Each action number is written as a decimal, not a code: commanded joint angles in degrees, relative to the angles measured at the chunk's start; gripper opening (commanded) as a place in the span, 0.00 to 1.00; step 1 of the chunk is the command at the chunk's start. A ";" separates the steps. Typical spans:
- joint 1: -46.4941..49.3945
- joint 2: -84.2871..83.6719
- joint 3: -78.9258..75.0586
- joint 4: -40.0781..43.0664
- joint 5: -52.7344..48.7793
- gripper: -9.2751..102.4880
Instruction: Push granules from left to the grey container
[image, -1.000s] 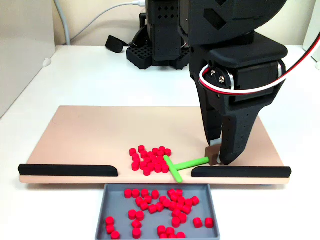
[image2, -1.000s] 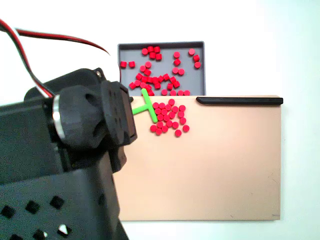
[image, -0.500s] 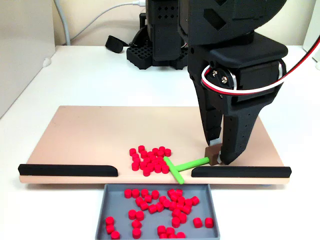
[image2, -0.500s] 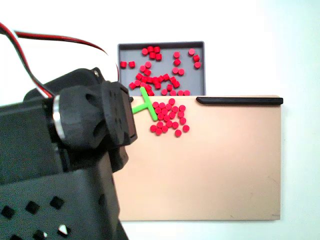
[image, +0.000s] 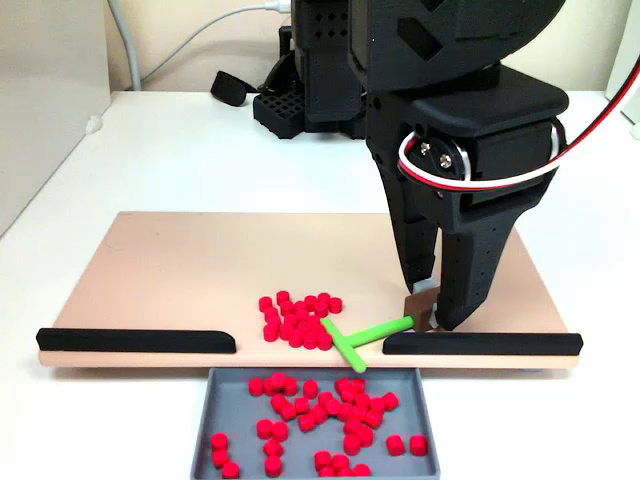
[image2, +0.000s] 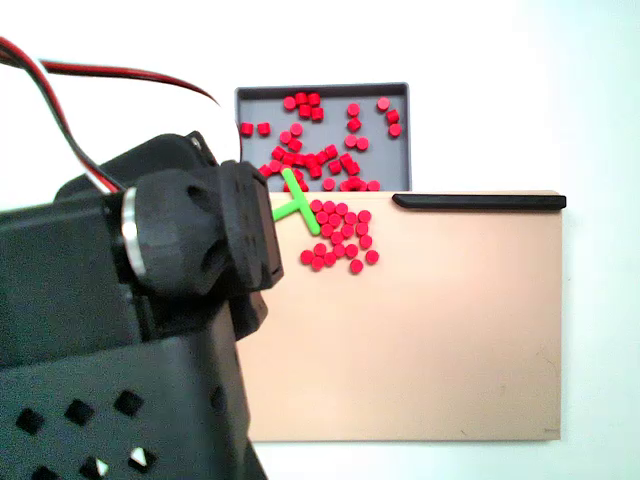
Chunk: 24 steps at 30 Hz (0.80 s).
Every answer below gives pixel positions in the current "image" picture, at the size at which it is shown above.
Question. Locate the green T-shaped pusher tool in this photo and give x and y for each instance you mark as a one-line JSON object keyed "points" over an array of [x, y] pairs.
{"points": [[380, 332]]}

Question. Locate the red cylindrical granule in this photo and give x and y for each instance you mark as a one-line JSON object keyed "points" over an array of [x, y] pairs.
{"points": [[351, 444], [310, 389], [220, 457], [359, 412], [376, 405], [288, 411], [342, 385], [264, 429], [362, 400], [335, 304], [278, 380], [270, 332], [278, 402], [286, 330], [310, 302], [310, 340], [273, 322], [324, 341], [418, 445], [373, 419], [273, 466], [347, 396], [390, 401], [302, 327], [265, 303], [286, 307], [332, 407], [361, 470], [290, 320], [366, 436], [326, 399], [352, 426], [271, 388], [230, 470], [321, 309], [320, 414], [256, 387], [302, 405], [340, 462], [314, 322], [315, 330], [296, 339], [306, 422], [289, 386], [323, 299], [345, 411], [323, 459], [280, 431], [395, 445], [271, 314], [299, 305], [219, 441], [302, 315], [283, 297], [358, 385], [326, 472], [345, 472], [273, 448]]}

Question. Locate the white side panel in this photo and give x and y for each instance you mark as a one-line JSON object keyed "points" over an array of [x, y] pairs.
{"points": [[627, 50]]}

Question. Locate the pink flat board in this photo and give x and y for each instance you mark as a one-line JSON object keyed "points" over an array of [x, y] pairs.
{"points": [[175, 280]]}

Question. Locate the grey shallow tray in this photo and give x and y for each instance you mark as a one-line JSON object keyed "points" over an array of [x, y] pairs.
{"points": [[235, 415]]}

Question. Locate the beige side panel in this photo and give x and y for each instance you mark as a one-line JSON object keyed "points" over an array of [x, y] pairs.
{"points": [[50, 100]]}

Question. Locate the black foam rail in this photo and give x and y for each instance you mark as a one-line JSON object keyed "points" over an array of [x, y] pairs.
{"points": [[480, 344], [130, 341]]}

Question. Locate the small white bracket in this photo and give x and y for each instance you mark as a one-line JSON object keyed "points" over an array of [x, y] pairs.
{"points": [[93, 125], [635, 131]]}

